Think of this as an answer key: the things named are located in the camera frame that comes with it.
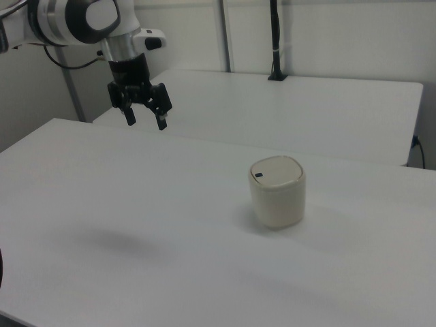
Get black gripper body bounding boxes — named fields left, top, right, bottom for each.
left=108, top=54, right=155, bottom=105

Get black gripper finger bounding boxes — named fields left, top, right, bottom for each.
left=107, top=83, right=138, bottom=127
left=146, top=82, right=173, bottom=131

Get cream trash bin lid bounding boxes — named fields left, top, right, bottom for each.
left=249, top=155, right=305, bottom=190

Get cream trash bin body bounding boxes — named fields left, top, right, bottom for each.
left=247, top=170, right=307, bottom=230

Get grey partition frame post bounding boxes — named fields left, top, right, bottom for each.
left=217, top=0, right=236, bottom=73
left=56, top=47, right=87, bottom=123

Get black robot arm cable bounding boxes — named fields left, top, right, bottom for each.
left=43, top=46, right=104, bottom=70

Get black camera stand pole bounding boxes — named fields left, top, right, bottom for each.
left=267, top=0, right=287, bottom=82

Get black power cable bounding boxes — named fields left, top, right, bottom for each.
left=411, top=134, right=426, bottom=168

